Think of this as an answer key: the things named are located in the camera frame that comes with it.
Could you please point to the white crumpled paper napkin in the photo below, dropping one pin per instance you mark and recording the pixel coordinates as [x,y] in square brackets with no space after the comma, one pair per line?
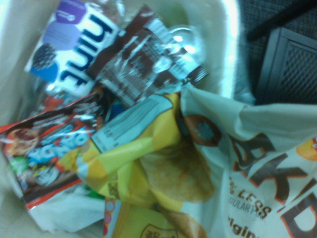
[67,210]

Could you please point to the black mesh crate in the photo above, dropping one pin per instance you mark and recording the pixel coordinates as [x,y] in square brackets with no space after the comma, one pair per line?
[289,69]

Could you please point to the red and blue candy bag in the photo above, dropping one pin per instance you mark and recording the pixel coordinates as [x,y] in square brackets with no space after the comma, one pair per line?
[44,148]

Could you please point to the clear plastic bin liner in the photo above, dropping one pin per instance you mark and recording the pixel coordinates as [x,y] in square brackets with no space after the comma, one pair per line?
[230,81]

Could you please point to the brown and silver snack wrapper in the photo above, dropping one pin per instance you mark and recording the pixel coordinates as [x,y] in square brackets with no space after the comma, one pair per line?
[146,59]

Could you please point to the beige plastic trash bin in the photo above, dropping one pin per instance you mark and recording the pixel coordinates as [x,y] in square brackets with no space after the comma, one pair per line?
[223,49]

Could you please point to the hint water bottle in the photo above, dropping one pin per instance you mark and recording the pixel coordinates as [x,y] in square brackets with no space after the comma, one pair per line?
[74,47]

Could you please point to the yellow Lay's Baked chip bag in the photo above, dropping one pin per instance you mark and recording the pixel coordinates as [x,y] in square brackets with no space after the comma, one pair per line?
[173,158]

